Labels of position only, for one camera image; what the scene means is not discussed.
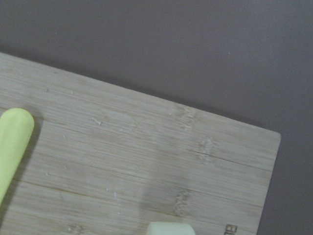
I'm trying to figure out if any white steamed bun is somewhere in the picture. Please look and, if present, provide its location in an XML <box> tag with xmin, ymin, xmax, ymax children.
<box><xmin>146</xmin><ymin>222</ymin><xmax>196</xmax><ymax>235</ymax></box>

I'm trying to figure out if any yellow plastic knife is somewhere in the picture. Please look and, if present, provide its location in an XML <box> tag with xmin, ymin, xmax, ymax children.
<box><xmin>0</xmin><ymin>108</ymin><xmax>35</xmax><ymax>201</ymax></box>

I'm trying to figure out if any bamboo cutting board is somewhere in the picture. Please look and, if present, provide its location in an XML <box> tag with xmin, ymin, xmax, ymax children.
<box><xmin>0</xmin><ymin>54</ymin><xmax>281</xmax><ymax>235</ymax></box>

